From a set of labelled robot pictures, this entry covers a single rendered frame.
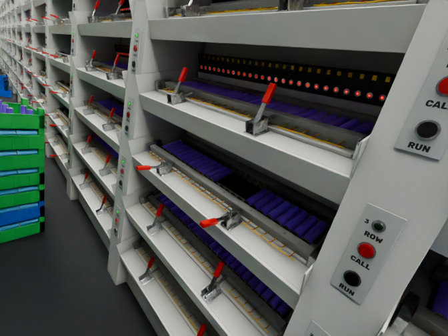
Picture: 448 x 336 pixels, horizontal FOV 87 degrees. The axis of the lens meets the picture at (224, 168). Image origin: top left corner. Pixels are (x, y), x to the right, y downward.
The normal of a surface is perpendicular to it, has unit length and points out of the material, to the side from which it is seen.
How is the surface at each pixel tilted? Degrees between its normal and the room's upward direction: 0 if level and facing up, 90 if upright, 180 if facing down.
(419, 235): 90
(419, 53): 90
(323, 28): 109
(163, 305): 19
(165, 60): 90
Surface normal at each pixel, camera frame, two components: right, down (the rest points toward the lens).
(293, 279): -0.01, -0.86
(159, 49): 0.67, 0.38
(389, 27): -0.74, 0.36
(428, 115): -0.71, 0.05
